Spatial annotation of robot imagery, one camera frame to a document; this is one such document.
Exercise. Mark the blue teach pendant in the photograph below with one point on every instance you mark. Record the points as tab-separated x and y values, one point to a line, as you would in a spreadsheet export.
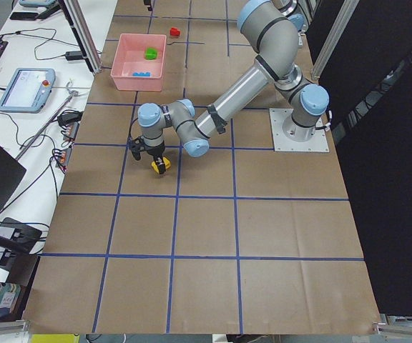
28	90

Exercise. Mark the red toy block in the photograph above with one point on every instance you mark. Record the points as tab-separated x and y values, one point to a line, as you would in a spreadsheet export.
175	32

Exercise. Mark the green toy block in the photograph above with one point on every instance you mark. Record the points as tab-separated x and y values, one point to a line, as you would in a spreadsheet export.
150	53

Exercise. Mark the blue toy block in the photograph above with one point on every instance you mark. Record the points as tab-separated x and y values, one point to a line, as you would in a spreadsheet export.
142	74

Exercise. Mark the yellow toy block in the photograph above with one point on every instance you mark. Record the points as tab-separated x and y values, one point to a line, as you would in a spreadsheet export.
167	162

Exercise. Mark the black power adapter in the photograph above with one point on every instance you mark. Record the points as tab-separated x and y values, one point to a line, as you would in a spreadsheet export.
73	55

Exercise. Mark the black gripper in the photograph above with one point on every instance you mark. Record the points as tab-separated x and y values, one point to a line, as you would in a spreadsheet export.
154	152

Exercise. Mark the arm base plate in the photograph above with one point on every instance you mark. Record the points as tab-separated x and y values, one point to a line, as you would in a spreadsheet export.
289	137

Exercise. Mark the pink plastic box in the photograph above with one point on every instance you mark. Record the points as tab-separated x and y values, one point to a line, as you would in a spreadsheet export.
129	58

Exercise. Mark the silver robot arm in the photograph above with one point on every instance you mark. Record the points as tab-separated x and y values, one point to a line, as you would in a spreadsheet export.
289	9
274	39

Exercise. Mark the aluminium frame post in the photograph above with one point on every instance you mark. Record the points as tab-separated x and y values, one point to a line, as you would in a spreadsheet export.
76	20

